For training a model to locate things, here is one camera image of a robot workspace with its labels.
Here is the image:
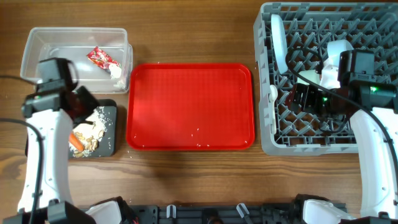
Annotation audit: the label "white plastic spoon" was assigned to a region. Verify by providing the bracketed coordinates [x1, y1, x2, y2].
[269, 85, 278, 134]

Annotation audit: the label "rice and food leftovers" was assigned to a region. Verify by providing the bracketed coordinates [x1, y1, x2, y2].
[69, 106, 108, 157]

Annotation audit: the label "orange carrot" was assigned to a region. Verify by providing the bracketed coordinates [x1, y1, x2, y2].
[69, 133, 85, 152]

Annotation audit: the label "white tissue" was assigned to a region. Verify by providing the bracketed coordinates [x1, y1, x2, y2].
[108, 63, 122, 79]

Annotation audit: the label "red snack wrapper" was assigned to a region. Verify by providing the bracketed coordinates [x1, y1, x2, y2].
[86, 47, 121, 70]

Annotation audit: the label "light blue plate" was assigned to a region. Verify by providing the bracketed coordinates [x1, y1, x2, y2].
[271, 14, 288, 74]

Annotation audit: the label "pale green bowl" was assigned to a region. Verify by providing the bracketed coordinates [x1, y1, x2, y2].
[298, 70, 321, 85]

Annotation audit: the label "brown food scrap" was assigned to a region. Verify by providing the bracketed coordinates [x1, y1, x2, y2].
[98, 129, 104, 138]

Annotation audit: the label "light blue bowl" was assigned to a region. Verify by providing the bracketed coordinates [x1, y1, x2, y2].
[325, 40, 354, 67]

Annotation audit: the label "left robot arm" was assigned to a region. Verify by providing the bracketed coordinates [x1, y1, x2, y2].
[3, 86, 99, 223]

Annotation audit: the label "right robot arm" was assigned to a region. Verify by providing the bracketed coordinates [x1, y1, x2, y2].
[289, 72, 397, 223]

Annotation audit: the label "grey dishwasher rack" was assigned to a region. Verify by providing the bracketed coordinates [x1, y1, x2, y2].
[253, 2, 397, 156]

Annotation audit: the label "black plastic tray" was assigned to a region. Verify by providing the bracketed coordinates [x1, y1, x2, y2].
[26, 99, 118, 162]

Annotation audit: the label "clear plastic bin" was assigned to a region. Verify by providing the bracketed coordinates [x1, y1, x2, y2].
[20, 27, 133, 94]

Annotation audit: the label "red plastic tray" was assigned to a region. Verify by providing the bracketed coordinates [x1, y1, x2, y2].
[126, 63, 255, 151]

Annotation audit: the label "right black cable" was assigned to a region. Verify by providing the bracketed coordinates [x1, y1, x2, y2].
[285, 46, 398, 175]

